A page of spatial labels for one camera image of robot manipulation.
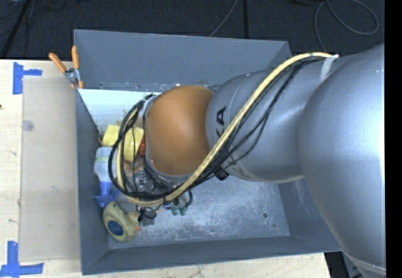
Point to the yellow toy duck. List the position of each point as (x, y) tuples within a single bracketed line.
[(117, 225)]

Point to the pale flat board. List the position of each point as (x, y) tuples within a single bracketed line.
[(47, 160)]

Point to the clear spray bottle blue trigger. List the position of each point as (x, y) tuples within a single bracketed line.
[(102, 163)]

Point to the yellow plastic bottle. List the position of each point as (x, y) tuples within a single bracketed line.
[(110, 138)]

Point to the grey metal bin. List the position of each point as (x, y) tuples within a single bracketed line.
[(220, 217)]

